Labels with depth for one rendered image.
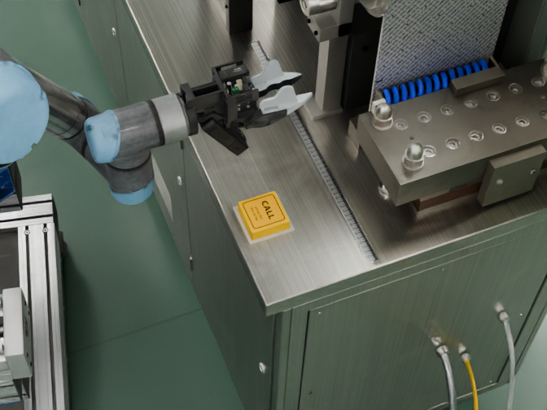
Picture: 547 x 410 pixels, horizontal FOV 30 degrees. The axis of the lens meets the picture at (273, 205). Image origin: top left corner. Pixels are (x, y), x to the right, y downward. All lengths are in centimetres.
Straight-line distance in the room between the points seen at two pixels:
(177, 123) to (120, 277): 122
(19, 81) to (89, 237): 156
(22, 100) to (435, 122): 74
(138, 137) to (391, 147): 42
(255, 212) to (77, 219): 121
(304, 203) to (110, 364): 101
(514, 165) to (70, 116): 73
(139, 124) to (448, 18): 54
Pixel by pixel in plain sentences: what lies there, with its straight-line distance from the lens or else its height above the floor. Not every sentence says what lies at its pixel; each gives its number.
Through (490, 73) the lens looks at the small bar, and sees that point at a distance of 182.
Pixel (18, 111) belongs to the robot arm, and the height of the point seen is 137.
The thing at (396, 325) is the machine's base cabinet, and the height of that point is 64.
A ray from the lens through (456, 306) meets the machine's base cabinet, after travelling 201.
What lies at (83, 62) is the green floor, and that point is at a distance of 325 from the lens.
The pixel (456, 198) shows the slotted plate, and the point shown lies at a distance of 181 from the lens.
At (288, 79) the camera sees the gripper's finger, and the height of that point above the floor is 110.
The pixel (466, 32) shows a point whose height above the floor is 111.
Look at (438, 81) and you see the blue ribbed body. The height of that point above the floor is 104.
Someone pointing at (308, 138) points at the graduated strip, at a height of 90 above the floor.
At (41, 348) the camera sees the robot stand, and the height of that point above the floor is 23.
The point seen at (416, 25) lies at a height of 117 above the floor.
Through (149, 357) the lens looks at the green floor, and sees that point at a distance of 264.
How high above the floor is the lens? 235
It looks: 55 degrees down
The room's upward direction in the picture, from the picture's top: 2 degrees clockwise
